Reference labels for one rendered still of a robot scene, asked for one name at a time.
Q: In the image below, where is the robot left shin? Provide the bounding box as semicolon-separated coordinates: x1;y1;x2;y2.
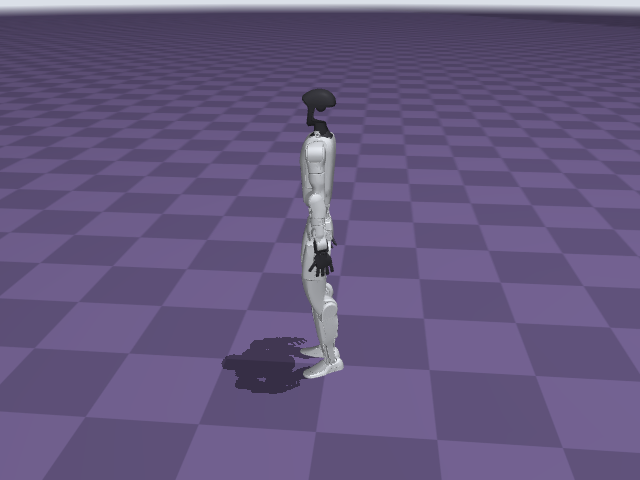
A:
313;302;338;365

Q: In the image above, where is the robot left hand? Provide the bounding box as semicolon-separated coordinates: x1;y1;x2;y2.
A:
308;239;334;277

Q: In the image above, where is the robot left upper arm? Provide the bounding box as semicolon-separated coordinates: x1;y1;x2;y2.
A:
304;142;326;208

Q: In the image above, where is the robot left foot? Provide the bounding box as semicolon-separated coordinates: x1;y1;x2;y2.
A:
303;356;344;378

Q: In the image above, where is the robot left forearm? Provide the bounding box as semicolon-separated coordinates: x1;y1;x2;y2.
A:
309;194;327;251

